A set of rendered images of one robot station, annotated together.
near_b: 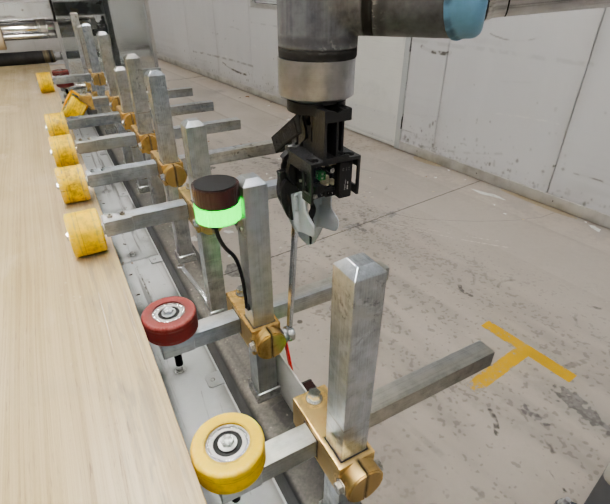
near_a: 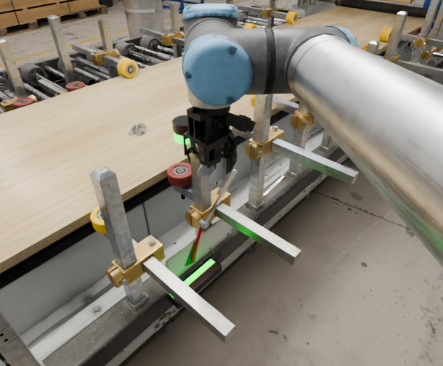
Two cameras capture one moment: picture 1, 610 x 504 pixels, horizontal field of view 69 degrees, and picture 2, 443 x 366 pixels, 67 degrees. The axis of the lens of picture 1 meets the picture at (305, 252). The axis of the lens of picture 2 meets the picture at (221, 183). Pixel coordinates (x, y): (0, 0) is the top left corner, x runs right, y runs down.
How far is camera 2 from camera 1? 0.71 m
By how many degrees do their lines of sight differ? 57
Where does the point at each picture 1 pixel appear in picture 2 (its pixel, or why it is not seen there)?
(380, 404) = (157, 273)
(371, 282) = (94, 180)
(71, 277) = not seen: hidden behind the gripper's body
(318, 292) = (242, 225)
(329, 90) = (192, 99)
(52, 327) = (160, 145)
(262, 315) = (197, 202)
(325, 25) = not seen: hidden behind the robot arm
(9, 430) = (107, 160)
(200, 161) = (258, 115)
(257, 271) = (194, 177)
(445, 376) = (189, 304)
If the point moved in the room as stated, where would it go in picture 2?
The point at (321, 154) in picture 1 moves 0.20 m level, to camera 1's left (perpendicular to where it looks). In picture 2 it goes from (190, 131) to (169, 93)
